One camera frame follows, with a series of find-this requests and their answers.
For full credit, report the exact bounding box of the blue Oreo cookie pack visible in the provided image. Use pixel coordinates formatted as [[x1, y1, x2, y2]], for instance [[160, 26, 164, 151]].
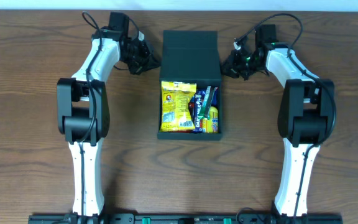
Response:
[[211, 87, 219, 106]]

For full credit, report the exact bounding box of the dark green gift box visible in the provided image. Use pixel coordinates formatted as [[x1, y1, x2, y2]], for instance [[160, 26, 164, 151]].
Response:
[[157, 30, 224, 141]]

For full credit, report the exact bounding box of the Dairy Milk chocolate bar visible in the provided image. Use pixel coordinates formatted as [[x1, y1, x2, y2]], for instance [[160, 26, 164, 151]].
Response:
[[192, 90, 205, 133]]

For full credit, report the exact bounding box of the yellow candy bag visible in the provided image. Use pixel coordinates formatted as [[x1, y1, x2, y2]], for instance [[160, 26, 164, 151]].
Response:
[[160, 81, 196, 132]]

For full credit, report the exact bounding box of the green white chocolate bar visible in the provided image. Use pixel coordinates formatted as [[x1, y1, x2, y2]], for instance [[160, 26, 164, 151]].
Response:
[[198, 86, 218, 119]]

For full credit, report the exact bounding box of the red Hacks candy bag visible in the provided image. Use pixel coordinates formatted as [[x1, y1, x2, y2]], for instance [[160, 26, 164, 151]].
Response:
[[188, 102, 195, 120]]

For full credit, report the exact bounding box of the yellow Mentos bottle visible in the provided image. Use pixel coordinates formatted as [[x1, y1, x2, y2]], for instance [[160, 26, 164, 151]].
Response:
[[202, 106, 219, 134]]

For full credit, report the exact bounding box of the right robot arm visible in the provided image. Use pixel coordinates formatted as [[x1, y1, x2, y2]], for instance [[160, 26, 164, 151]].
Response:
[[221, 24, 336, 223]]

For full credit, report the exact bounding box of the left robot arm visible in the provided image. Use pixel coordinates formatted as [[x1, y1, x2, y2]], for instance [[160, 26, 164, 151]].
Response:
[[57, 11, 160, 223]]

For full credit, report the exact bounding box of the black mounting rail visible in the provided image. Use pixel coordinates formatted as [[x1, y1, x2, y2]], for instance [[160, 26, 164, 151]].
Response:
[[27, 213, 343, 224]]

